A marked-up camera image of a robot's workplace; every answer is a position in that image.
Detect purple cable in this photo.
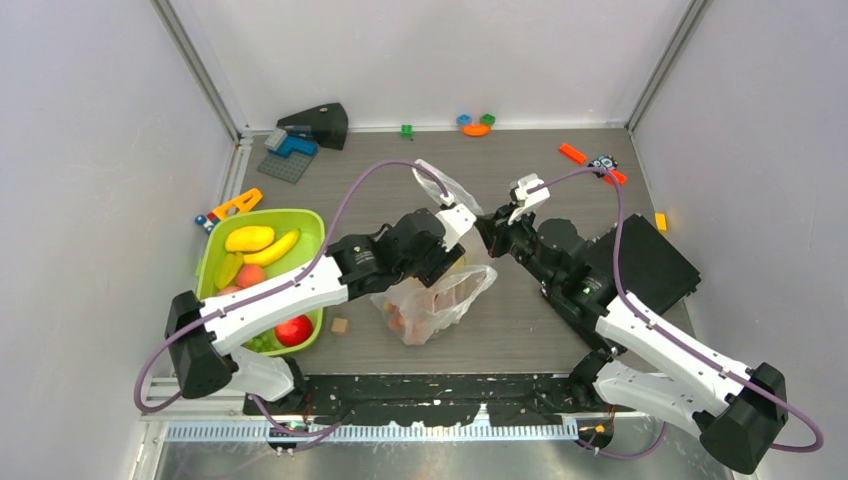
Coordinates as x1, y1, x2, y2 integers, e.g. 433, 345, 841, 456
133, 158, 458, 414
526, 165, 825, 454

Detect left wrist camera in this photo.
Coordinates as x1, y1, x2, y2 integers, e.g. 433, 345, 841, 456
436, 202, 477, 251

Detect black box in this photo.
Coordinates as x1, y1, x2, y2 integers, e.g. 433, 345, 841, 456
541, 213, 702, 356

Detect black wedge block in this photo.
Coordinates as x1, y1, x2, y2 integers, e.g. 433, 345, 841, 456
276, 103, 349, 151

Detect clear printed plastic bag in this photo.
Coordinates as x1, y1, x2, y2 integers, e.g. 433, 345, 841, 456
369, 158, 499, 348

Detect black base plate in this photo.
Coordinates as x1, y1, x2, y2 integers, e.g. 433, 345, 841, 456
266, 373, 627, 427

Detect yellow fake starfruit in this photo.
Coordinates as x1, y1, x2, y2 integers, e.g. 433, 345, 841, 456
213, 252, 244, 291

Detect yellow fake banana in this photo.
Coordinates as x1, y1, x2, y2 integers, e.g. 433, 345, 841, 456
243, 229, 300, 267

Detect grey small toy brick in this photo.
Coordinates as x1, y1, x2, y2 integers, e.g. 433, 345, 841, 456
264, 128, 288, 151

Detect green plastic tray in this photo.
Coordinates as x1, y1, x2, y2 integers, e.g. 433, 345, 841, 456
196, 209, 325, 357

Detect green fake grapes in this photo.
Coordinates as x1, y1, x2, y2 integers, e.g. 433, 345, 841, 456
244, 331, 281, 355

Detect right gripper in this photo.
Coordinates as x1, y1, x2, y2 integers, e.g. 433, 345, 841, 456
475, 201, 559, 290

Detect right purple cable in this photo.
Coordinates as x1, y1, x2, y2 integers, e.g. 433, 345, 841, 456
526, 165, 825, 454

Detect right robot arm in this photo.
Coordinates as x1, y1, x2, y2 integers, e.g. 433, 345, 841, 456
476, 205, 788, 474

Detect yellow toy block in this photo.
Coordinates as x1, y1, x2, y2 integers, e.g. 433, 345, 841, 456
654, 212, 668, 232

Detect red fake lychee bunch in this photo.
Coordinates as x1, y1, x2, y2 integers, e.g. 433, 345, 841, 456
383, 302, 451, 346

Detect orange yellow toy tool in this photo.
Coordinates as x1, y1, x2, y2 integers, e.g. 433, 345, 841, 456
193, 188, 263, 235

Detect red toy brick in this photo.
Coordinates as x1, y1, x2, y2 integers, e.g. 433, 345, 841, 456
603, 170, 627, 186

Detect grey toy baseplate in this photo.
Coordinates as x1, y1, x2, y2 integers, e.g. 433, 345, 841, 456
257, 153, 313, 184

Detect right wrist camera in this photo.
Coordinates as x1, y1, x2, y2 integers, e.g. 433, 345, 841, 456
508, 173, 550, 225

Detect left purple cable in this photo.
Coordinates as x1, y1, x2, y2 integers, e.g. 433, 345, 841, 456
133, 158, 458, 414

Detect small wooden cube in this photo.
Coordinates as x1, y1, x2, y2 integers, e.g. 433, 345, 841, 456
331, 317, 350, 335

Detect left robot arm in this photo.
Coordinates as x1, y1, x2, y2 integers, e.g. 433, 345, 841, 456
166, 204, 476, 414

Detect orange toy bar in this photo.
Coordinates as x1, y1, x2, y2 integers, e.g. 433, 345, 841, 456
558, 143, 587, 165

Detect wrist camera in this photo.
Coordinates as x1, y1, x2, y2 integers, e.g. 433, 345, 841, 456
508, 173, 550, 225
436, 202, 477, 251

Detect red fake apple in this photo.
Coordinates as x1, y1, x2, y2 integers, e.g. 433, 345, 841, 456
274, 315, 314, 348

